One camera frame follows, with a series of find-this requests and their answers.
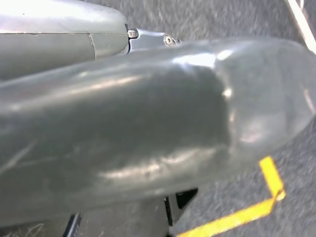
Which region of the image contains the steel workbench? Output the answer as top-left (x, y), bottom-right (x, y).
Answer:
top-left (286, 0), bottom-right (316, 55)

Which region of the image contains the black robot foot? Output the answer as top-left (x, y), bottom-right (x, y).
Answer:
top-left (164, 188), bottom-right (198, 227)

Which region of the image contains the yellow floor tape marking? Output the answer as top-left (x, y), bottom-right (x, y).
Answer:
top-left (177, 156), bottom-right (286, 237)

